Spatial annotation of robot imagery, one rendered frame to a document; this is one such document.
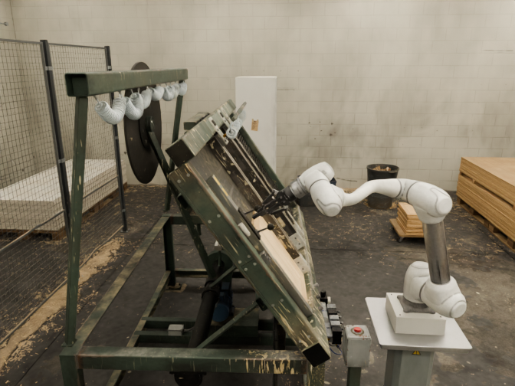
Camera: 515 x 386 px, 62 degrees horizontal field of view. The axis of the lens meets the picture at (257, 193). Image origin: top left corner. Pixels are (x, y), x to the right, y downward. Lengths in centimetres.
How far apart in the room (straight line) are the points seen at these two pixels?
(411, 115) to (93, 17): 579
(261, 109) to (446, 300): 450
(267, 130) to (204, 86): 193
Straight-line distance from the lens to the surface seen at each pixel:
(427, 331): 273
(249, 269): 206
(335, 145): 787
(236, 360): 235
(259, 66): 773
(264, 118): 636
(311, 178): 198
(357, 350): 233
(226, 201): 220
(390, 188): 224
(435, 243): 232
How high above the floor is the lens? 223
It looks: 17 degrees down
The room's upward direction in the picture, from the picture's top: straight up
